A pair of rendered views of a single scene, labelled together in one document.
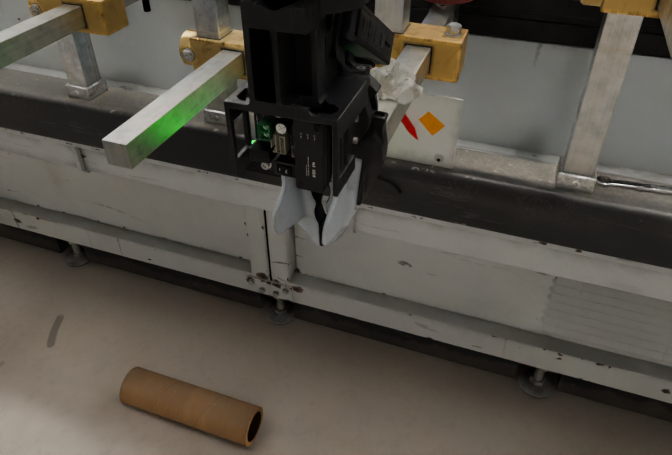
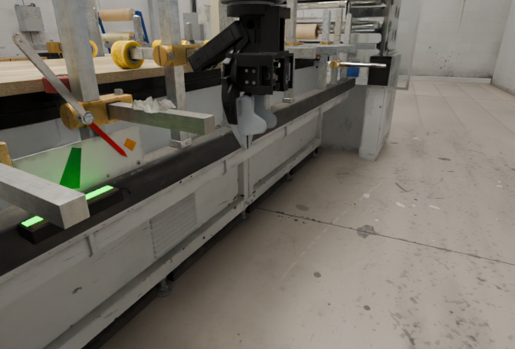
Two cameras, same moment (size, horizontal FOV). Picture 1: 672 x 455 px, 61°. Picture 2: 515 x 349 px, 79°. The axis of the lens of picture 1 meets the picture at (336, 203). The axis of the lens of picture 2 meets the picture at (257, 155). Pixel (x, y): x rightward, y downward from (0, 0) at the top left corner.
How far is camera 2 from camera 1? 0.56 m
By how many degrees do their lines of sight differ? 70
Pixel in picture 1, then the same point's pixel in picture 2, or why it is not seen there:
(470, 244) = (154, 207)
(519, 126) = not seen: hidden behind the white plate
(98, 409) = not seen: outside the picture
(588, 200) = (195, 146)
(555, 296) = (154, 235)
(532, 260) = (178, 195)
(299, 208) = (246, 128)
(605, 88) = (182, 97)
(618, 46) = (180, 79)
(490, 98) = not seen: hidden behind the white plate
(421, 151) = (129, 163)
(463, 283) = (114, 268)
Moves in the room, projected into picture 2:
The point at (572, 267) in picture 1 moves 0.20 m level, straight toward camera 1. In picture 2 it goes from (190, 187) to (237, 207)
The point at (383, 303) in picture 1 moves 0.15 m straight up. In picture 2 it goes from (77, 329) to (67, 291)
